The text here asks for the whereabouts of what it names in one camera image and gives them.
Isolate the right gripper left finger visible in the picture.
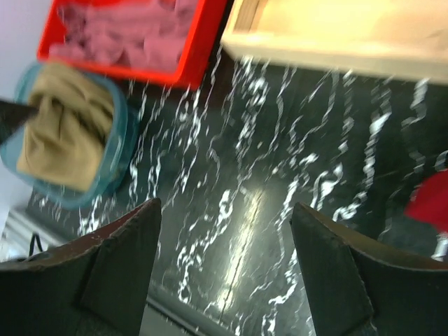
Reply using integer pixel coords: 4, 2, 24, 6
1, 198, 162, 335

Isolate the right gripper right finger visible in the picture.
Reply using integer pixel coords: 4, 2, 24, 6
290, 203, 447, 335

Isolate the red pleated skirt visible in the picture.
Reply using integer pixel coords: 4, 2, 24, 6
405, 170, 448, 232

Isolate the tan brown garment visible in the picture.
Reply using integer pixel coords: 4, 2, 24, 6
16, 62, 115, 192

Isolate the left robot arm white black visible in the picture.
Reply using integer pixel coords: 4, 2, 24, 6
0, 100, 39, 145

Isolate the teal transparent plastic tub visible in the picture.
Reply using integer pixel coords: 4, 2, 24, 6
1, 71, 139, 209

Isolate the black marble pattern mat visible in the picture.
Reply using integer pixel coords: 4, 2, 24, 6
28, 50, 447, 335

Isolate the wooden rack base tray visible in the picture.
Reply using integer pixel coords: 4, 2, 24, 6
221, 1, 447, 84

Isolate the mauve pink garment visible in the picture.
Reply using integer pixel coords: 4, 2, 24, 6
50, 1, 197, 73

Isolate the red plastic bin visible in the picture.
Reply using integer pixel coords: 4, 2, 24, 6
36, 1, 227, 90

